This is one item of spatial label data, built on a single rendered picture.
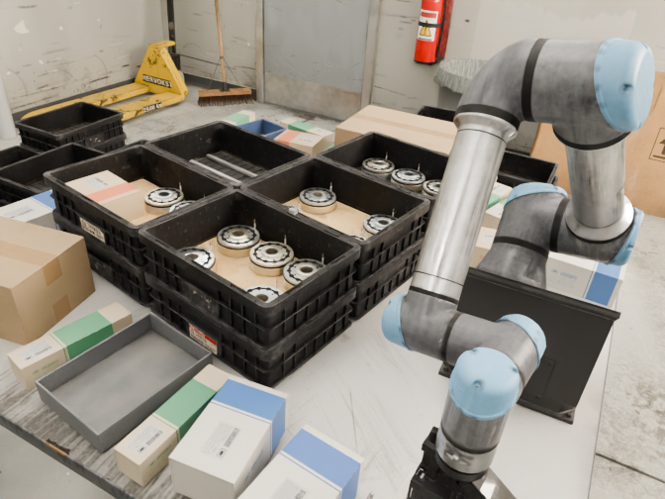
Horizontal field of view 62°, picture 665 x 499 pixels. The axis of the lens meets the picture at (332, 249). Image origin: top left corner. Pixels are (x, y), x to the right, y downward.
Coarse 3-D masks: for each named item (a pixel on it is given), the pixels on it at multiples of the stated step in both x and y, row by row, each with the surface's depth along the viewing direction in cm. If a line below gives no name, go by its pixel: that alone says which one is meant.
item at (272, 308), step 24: (240, 192) 137; (288, 216) 129; (144, 240) 118; (336, 240) 122; (192, 264) 109; (336, 264) 113; (216, 288) 107; (240, 288) 104; (312, 288) 109; (264, 312) 100
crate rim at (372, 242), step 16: (304, 160) 156; (320, 160) 157; (272, 176) 146; (368, 176) 149; (400, 192) 143; (288, 208) 132; (416, 208) 136; (320, 224) 126; (400, 224) 129; (352, 240) 121; (368, 240) 122; (384, 240) 126
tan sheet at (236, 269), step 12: (216, 240) 136; (216, 252) 131; (216, 264) 127; (228, 264) 128; (240, 264) 128; (228, 276) 124; (240, 276) 124; (252, 276) 124; (264, 276) 125; (276, 276) 125
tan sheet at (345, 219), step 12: (288, 204) 154; (336, 204) 156; (312, 216) 149; (324, 216) 150; (336, 216) 150; (348, 216) 151; (360, 216) 151; (336, 228) 145; (348, 228) 145; (360, 228) 146
